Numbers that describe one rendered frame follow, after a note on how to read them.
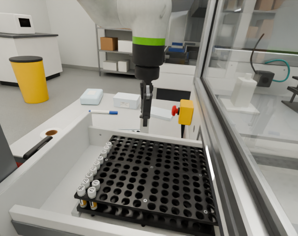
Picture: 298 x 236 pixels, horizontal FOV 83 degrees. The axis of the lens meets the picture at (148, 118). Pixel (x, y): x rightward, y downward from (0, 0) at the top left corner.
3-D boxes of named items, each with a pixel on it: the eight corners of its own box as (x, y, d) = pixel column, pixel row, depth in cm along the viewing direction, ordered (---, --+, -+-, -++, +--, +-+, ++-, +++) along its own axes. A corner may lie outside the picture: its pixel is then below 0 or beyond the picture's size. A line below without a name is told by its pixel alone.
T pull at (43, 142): (23, 161, 32) (21, 155, 32) (49, 139, 39) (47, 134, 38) (40, 164, 32) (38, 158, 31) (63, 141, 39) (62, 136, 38)
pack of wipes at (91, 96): (98, 105, 90) (98, 97, 88) (80, 105, 89) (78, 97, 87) (103, 95, 103) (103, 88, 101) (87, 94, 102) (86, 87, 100)
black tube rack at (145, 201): (79, 220, 29) (73, 195, 26) (113, 155, 45) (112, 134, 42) (209, 247, 27) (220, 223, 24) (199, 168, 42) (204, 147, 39)
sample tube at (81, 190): (78, 209, 28) (74, 189, 26) (83, 202, 29) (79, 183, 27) (85, 210, 28) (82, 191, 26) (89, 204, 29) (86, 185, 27)
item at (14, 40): (-7, 85, 321) (-35, 9, 264) (38, 72, 422) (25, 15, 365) (27, 89, 312) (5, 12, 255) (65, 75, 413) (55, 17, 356)
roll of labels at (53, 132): (54, 134, 64) (53, 125, 62) (69, 139, 62) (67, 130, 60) (37, 144, 58) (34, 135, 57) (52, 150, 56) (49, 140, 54)
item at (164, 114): (145, 115, 83) (145, 112, 82) (151, 108, 90) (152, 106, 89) (170, 121, 79) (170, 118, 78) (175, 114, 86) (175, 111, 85)
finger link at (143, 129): (149, 115, 58) (149, 116, 58) (148, 133, 61) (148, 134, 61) (140, 115, 58) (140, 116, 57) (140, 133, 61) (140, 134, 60)
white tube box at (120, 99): (113, 106, 90) (112, 97, 87) (118, 100, 97) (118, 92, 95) (136, 109, 88) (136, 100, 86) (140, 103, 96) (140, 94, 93)
